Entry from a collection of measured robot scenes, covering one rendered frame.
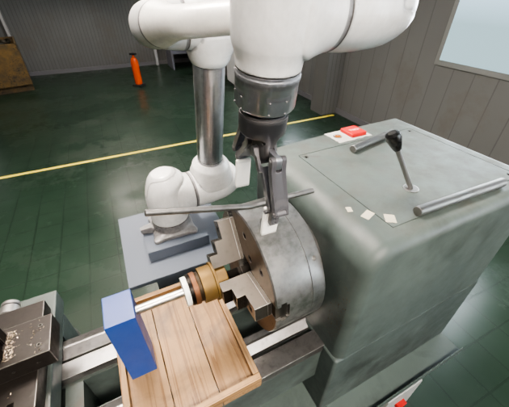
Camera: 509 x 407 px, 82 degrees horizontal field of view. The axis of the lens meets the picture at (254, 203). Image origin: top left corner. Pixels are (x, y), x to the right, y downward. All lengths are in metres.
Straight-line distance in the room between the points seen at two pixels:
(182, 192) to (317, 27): 0.89
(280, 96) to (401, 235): 0.38
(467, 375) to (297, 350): 1.36
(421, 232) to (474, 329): 1.67
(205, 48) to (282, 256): 0.61
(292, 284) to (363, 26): 0.46
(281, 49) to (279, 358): 0.72
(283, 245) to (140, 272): 0.75
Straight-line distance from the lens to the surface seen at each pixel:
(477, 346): 2.24
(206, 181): 1.18
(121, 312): 0.69
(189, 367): 0.85
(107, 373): 0.97
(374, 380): 1.26
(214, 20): 0.64
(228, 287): 0.68
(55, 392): 0.91
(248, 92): 0.40
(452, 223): 0.74
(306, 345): 0.89
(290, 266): 0.62
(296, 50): 0.38
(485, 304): 2.48
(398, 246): 0.63
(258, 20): 0.37
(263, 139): 0.44
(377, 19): 0.46
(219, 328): 0.89
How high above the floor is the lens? 1.65
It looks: 37 degrees down
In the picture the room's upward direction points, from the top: straight up
